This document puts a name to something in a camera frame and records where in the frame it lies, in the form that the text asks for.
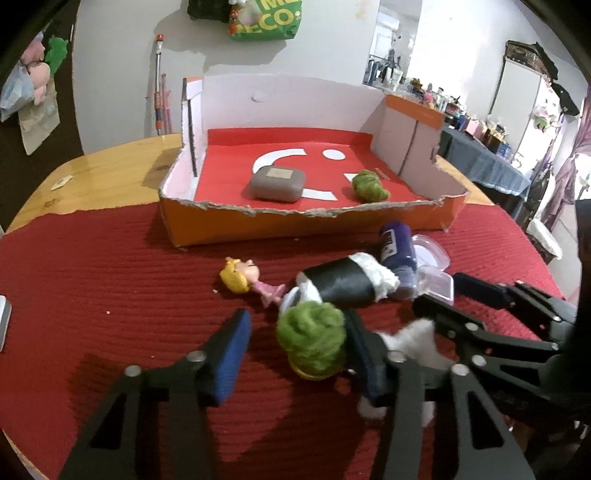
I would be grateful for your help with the white electronic device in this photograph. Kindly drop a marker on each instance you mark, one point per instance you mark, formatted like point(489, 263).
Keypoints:
point(4, 323)

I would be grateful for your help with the blonde doll figure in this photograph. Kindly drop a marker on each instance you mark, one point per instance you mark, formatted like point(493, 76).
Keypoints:
point(238, 277)

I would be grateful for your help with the black roll with white stuffing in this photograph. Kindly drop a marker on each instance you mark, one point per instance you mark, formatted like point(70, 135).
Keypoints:
point(341, 279)

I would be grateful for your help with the small paper sticker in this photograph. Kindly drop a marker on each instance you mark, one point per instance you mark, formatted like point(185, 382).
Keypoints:
point(62, 183)

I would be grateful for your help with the black serrated strip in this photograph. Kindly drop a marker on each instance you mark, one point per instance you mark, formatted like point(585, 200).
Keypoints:
point(191, 129)

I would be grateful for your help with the dark blue bottle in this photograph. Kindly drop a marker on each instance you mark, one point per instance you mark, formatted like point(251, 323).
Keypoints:
point(397, 249)

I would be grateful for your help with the white cotton wad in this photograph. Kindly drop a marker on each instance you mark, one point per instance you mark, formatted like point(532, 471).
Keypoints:
point(415, 337)

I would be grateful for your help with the green pompom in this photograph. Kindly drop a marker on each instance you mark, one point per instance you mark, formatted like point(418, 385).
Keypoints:
point(311, 334)
point(369, 185)

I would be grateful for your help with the pink plush toy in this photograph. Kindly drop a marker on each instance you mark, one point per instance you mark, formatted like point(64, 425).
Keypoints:
point(37, 74)

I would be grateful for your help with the green printed bag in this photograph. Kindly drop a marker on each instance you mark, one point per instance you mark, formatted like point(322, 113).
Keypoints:
point(265, 21)

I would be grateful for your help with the orange cardboard box red bottom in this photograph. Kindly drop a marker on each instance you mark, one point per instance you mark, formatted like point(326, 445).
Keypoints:
point(286, 152)

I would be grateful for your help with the wooden table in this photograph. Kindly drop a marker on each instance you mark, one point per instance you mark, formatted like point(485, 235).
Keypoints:
point(115, 161)

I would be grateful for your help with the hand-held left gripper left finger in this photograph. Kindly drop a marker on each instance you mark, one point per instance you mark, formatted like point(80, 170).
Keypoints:
point(231, 357)

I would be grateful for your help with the purple curtain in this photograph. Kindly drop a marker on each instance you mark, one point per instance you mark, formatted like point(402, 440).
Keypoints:
point(565, 175)

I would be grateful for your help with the pink stick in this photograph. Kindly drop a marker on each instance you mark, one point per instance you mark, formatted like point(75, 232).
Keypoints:
point(166, 106)

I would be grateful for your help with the green plush toy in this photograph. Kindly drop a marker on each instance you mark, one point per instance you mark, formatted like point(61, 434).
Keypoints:
point(56, 53)

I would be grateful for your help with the clear plastic bag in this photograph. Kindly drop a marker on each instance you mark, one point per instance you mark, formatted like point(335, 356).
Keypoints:
point(16, 94)

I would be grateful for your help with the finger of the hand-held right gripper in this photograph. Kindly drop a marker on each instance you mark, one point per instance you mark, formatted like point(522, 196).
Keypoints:
point(485, 288)
point(452, 318)

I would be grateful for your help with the hanging paper sheet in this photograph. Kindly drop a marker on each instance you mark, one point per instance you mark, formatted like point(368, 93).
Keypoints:
point(39, 127)

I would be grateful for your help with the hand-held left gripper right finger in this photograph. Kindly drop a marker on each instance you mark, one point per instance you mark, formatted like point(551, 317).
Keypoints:
point(369, 369)

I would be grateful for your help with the small clear plastic container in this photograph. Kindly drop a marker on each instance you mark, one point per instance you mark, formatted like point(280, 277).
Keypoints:
point(436, 284)

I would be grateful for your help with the shelf with glassware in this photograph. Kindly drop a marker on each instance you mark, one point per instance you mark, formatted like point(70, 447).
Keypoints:
point(383, 71)

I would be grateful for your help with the grey rounded case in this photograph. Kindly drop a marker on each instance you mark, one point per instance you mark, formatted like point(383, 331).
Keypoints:
point(277, 184)

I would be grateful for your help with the red woven tablecloth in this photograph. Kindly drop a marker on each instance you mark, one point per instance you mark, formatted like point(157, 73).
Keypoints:
point(115, 286)

